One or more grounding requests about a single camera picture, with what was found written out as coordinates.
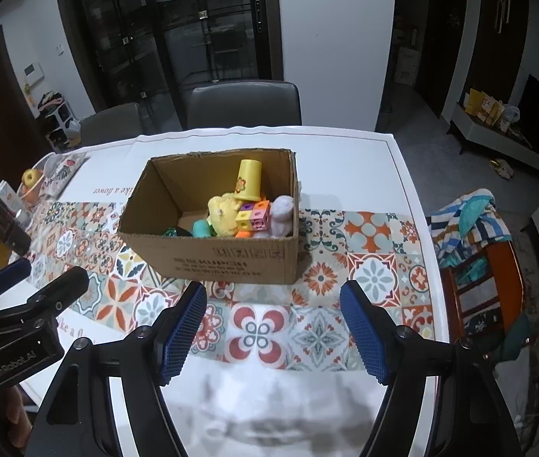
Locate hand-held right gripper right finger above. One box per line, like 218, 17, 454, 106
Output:
339, 280, 522, 457

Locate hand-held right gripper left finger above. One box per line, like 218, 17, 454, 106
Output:
36, 281, 208, 457

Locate brown cardboard box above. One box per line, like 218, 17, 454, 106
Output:
117, 149, 301, 285

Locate yellow and teal plush toy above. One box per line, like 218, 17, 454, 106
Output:
192, 193, 244, 239

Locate pink toy block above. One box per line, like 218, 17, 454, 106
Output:
250, 198, 271, 222

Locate green frog yellow cup toy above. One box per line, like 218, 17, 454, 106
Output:
232, 158, 265, 202

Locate person's left hand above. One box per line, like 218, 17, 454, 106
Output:
0, 383, 32, 451

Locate patterned tablecloth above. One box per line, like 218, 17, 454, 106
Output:
0, 126, 451, 457

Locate small white carton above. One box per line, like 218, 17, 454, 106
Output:
0, 181, 23, 210

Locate glass fruit bowl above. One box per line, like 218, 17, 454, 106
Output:
15, 166, 56, 210

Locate white printed packet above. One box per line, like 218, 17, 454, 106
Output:
41, 152, 89, 198

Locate white and pink plush toy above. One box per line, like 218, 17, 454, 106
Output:
267, 194, 297, 239

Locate dark green cloth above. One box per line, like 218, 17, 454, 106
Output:
493, 314, 534, 363

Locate wooden chair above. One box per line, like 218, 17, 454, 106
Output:
441, 240, 527, 358

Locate white storage shelf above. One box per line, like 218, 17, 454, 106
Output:
36, 90, 82, 150

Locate grey dining chair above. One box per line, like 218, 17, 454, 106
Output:
185, 81, 303, 130
79, 102, 143, 148

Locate pale slippers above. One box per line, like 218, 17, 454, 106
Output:
488, 158, 515, 179

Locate white low cabinet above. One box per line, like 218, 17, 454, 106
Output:
445, 102, 539, 182

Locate yellow paper box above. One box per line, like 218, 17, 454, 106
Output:
481, 96, 506, 125
464, 88, 484, 115

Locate white floor carton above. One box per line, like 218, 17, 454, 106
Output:
393, 46, 420, 86

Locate black framed glass door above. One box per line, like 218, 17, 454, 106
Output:
53, 0, 282, 129

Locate dark wooden door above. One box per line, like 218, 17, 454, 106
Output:
415, 0, 532, 120

